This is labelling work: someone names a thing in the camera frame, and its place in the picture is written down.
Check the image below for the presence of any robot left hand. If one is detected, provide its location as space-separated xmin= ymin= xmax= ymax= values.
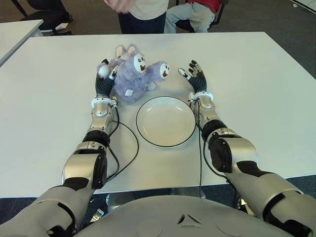
xmin=94 ymin=58 xmax=119 ymax=99

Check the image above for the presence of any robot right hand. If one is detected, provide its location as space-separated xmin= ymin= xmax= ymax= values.
xmin=178 ymin=59 xmax=208 ymax=95

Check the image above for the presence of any purple plush doll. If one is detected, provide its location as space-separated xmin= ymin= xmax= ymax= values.
xmin=96 ymin=43 xmax=171 ymax=103

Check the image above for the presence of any white plate black rim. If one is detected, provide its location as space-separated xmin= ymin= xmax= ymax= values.
xmin=136 ymin=95 xmax=198 ymax=149

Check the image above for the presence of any person in grey trousers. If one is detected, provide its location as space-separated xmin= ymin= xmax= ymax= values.
xmin=164 ymin=0 xmax=222 ymax=34

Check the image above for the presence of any person in white shirt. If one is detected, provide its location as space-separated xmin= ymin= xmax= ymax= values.
xmin=103 ymin=0 xmax=168 ymax=35

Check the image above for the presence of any black office chair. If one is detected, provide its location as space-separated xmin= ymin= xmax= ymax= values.
xmin=13 ymin=0 xmax=74 ymax=36

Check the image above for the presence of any person in black trousers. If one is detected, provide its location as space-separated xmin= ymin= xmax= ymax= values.
xmin=46 ymin=0 xmax=74 ymax=24

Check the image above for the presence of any white side table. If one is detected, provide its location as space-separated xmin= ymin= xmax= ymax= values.
xmin=0 ymin=19 xmax=44 ymax=67

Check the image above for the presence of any white furniture edge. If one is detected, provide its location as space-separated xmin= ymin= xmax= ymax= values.
xmin=292 ymin=0 xmax=316 ymax=10

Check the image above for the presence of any silver robot torso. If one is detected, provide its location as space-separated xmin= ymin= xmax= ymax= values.
xmin=74 ymin=194 xmax=279 ymax=237

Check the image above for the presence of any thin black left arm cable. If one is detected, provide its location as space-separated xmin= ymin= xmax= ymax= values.
xmin=105 ymin=97 xmax=139 ymax=183

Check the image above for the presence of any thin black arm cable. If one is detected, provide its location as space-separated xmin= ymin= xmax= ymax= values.
xmin=105 ymin=97 xmax=139 ymax=183
xmin=190 ymin=98 xmax=203 ymax=198

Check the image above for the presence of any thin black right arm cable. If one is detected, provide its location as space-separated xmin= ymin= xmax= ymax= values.
xmin=190 ymin=98 xmax=203 ymax=198

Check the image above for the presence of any metal floor bracket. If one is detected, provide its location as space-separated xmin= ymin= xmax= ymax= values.
xmin=237 ymin=195 xmax=255 ymax=215
xmin=92 ymin=208 xmax=104 ymax=222

